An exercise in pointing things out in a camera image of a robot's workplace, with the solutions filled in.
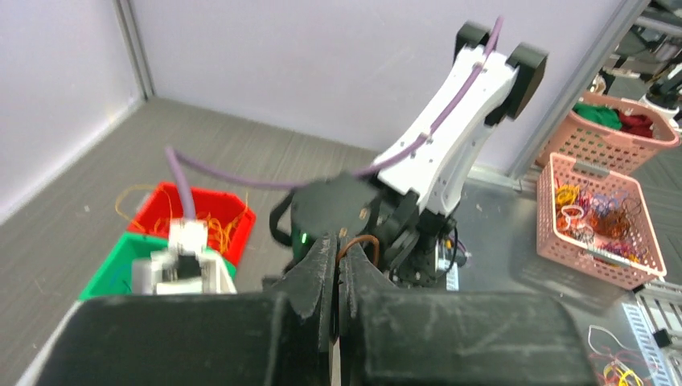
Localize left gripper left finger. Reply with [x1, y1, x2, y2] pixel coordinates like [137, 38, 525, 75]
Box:
[32, 235, 337, 385]

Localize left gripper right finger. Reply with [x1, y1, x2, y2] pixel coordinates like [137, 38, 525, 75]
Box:
[338, 240, 598, 385]

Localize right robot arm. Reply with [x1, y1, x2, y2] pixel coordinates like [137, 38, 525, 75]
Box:
[269, 23, 548, 287]

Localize red plastic bin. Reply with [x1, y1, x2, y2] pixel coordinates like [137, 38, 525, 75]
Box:
[115, 182, 257, 267]

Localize green plastic bin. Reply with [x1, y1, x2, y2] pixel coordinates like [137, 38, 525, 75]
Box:
[79, 233, 234, 302]

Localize pink perforated basket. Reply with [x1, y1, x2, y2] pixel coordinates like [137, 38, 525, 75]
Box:
[536, 153, 668, 290]

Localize pink laundry basket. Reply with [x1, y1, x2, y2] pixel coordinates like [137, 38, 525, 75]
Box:
[536, 92, 680, 175]

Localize cables in pink basket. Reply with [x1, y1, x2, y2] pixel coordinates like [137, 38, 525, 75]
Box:
[553, 178, 651, 265]

